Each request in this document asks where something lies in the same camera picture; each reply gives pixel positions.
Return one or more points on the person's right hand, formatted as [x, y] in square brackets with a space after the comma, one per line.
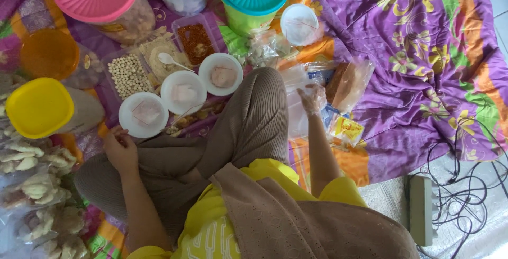
[314, 99]

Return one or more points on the person's left hand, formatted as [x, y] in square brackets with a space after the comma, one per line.
[123, 152]

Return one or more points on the person's right fingers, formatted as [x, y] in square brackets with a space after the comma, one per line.
[309, 91]

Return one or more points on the person's left fingers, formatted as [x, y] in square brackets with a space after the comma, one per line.
[117, 135]

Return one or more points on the blue and white packet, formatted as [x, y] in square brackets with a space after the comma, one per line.
[322, 75]

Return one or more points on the white round bowl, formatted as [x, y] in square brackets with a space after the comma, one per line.
[221, 74]
[183, 92]
[143, 115]

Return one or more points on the stack of clear plastic bags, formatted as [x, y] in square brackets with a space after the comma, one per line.
[297, 124]

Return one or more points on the clear bag of brown powder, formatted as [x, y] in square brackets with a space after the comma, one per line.
[349, 84]

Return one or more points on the yellow seasoning packets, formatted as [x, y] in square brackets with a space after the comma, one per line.
[348, 130]

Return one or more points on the clear tray of white balls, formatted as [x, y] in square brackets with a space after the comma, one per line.
[127, 77]

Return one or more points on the clear bag of pale pieces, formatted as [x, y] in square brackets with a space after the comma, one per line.
[262, 49]

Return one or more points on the bag of brown snack pieces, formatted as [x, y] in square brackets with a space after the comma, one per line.
[192, 117]

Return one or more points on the person's brown trousers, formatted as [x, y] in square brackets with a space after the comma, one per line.
[238, 132]

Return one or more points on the clear container with yellow lid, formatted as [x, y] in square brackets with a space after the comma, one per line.
[37, 108]

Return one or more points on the clear tray of beige powder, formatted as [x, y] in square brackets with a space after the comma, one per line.
[160, 54]

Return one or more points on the white plastic spoon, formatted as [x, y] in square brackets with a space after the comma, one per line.
[171, 61]

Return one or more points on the purple floral blanket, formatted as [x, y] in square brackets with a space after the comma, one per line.
[401, 76]

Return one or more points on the heap of bagged pale crackers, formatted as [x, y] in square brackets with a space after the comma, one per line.
[35, 195]

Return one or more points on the clear jar with orange lid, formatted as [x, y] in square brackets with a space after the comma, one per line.
[49, 54]

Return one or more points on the person's yellow shirt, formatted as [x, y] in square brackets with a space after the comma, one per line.
[254, 187]

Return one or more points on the clear tray of chili flakes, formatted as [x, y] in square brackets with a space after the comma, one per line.
[195, 44]

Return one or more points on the person's brown scarf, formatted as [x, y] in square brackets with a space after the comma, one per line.
[301, 223]

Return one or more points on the clear jar with pink lid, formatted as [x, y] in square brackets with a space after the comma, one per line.
[99, 1]

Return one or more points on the grey power strip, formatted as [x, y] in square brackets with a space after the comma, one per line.
[420, 211]

